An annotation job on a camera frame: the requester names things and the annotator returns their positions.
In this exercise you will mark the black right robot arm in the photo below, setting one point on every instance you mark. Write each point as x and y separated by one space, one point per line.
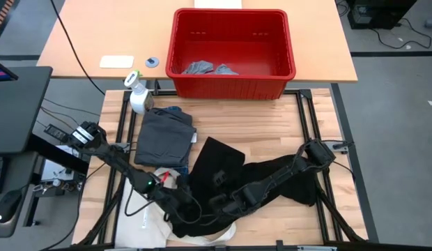
289 171

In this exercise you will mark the dark grey garment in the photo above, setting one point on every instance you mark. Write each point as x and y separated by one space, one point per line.
163 139

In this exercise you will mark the red plastic laundry bin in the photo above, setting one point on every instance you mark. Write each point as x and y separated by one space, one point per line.
230 89

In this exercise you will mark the computer monitor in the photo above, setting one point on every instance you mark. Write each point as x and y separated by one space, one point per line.
0 74

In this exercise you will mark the black computer case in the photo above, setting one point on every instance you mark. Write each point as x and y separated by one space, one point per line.
379 14

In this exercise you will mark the grey workstation desk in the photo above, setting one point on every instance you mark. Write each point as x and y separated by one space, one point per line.
14 230

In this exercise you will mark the white rectangular pad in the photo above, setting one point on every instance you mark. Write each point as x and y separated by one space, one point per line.
116 61

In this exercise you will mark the black power adapter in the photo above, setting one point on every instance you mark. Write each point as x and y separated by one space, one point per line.
55 131

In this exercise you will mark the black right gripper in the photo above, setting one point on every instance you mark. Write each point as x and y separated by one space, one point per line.
237 202

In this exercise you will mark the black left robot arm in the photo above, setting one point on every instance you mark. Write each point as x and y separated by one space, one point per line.
115 160

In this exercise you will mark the blue plaid garment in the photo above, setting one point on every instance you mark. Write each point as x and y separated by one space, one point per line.
172 109

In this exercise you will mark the black computer mouse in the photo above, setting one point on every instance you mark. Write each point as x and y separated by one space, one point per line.
8 205

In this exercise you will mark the light orange desk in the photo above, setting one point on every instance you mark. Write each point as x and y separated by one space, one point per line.
115 31

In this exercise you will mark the white spray bottle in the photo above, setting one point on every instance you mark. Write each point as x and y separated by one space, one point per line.
139 99

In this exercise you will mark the orange black striped strip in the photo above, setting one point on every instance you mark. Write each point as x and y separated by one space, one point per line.
3 14

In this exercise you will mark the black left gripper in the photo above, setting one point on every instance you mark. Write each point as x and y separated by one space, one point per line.
174 204

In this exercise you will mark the white canvas tote bag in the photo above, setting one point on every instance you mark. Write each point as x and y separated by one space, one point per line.
132 230

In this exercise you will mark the small light grey cloth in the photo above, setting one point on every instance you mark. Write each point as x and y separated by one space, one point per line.
225 70
198 67

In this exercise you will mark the dark grey flat panel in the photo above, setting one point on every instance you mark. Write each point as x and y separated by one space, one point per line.
17 111

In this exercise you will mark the black garment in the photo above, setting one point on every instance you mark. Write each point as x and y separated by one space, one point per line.
216 157

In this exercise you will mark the black aluminium rig frame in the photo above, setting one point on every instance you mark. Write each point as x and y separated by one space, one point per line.
306 104

